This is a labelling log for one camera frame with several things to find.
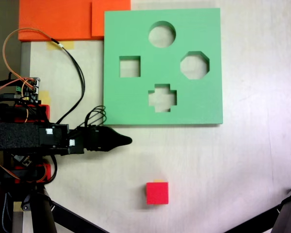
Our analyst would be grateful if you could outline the thin orange wire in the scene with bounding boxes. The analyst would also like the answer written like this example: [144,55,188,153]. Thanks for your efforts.
[2,28,62,98]

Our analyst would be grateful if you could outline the long black cable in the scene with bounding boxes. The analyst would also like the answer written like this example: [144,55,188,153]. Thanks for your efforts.
[50,38,86,125]

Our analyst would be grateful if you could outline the black gripper wire loop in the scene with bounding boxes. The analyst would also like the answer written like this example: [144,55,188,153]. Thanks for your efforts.
[84,105,107,127]

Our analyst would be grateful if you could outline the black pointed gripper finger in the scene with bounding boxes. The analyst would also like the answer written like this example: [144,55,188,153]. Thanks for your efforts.
[103,125,133,152]

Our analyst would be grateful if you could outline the red square block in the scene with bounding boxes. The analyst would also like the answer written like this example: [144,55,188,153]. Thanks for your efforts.
[145,181,170,206]

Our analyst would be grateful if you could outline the braided black white cable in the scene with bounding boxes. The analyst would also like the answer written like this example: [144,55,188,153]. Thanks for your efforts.
[1,191,14,233]

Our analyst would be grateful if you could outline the large orange flat block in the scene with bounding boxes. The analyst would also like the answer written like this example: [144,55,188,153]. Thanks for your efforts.
[18,0,105,41]

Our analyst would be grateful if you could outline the circuit board with green terminal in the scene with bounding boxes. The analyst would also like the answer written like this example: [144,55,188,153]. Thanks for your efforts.
[14,77,42,102]

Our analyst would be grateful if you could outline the black power circuit board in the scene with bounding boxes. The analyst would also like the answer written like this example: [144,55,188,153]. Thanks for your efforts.
[13,154,32,167]

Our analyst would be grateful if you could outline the black tripod leg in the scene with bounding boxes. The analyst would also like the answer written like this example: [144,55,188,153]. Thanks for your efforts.
[273,183,291,233]
[20,186,59,233]

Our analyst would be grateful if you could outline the red and black table clamp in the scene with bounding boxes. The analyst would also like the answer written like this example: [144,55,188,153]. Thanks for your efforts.
[0,101,51,123]
[0,163,52,185]

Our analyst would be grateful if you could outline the green shape sorting board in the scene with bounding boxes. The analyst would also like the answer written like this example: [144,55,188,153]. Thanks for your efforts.
[102,7,224,127]

